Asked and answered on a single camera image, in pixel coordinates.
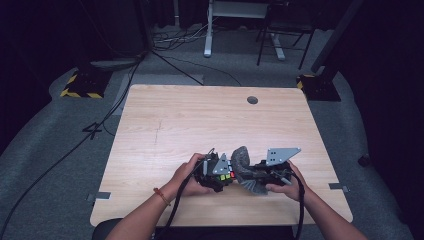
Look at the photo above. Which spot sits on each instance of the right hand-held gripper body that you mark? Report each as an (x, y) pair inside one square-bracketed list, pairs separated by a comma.
[(280, 155)]

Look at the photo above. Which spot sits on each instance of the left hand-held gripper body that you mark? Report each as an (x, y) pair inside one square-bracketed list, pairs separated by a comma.
[(213, 166)]

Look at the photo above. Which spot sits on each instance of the multicoloured puzzle cube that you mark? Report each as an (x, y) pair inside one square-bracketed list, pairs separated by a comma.
[(227, 176)]

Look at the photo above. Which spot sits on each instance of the grey sock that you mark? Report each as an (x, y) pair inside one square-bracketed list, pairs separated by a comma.
[(241, 158)]

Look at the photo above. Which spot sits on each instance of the person's left hand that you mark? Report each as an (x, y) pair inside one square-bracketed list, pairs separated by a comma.
[(186, 176)]

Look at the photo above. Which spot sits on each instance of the person's right hand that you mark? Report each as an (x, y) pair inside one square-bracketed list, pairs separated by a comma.
[(295, 188)]

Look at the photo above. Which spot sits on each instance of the dark round table grommet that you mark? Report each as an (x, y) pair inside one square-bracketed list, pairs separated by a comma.
[(252, 100)]

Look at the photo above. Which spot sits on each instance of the grey tape strip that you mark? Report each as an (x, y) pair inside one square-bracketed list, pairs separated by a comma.
[(336, 186)]

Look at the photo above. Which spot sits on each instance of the person's dark clothing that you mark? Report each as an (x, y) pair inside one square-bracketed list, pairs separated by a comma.
[(226, 234)]

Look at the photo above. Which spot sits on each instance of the black yellow striped stand base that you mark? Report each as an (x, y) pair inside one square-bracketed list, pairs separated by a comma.
[(85, 85), (320, 88)]

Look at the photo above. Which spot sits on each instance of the small dark floor object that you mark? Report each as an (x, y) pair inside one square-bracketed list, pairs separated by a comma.
[(363, 160)]

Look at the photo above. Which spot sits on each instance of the black round seat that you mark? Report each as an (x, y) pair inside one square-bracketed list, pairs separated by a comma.
[(106, 230)]

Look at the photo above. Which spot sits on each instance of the dark slanted pole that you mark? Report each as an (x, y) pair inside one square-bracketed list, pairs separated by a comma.
[(335, 36)]

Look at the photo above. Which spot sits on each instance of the black metal chair frame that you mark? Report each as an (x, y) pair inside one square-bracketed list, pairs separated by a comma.
[(263, 40)]

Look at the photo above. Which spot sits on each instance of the white desk frame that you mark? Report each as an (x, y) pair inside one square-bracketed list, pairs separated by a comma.
[(208, 40)]

